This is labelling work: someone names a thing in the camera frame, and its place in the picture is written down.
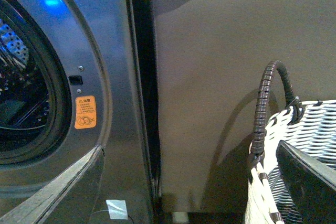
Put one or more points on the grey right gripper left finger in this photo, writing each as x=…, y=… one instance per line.
x=68, y=198

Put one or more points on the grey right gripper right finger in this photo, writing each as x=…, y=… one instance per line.
x=311, y=184

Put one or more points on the grey front-load washing machine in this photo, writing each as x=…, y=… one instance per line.
x=53, y=51

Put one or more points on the white woven laundry basket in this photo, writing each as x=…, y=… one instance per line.
x=269, y=200

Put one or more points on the white paper label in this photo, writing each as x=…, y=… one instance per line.
x=117, y=209

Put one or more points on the orange warning sticker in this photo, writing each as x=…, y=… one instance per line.
x=86, y=112

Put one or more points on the grey side panel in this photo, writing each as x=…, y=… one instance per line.
x=210, y=58

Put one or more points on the brown wrapped basket handle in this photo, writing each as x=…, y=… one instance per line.
x=257, y=149

